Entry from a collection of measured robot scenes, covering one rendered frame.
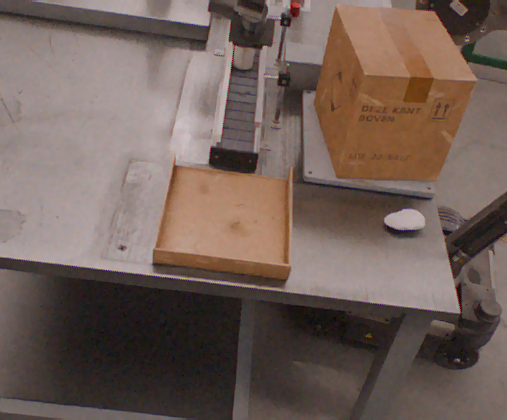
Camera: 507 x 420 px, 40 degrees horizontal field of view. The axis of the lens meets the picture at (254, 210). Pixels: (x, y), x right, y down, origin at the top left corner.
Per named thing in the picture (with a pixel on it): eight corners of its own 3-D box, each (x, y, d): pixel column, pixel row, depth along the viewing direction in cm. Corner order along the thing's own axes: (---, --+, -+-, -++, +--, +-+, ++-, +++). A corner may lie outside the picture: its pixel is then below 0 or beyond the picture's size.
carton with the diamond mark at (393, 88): (313, 102, 176) (335, 3, 158) (402, 107, 180) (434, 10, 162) (336, 179, 154) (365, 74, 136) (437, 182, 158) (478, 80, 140)
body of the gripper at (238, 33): (231, 16, 160) (232, 2, 153) (274, 22, 160) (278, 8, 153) (227, 43, 159) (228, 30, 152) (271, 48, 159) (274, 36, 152)
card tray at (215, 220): (173, 165, 153) (174, 151, 151) (289, 180, 155) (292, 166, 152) (152, 263, 131) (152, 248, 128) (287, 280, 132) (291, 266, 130)
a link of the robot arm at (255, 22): (263, 24, 146) (272, 0, 147) (232, 12, 146) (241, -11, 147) (260, 37, 153) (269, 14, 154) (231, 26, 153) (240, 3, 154)
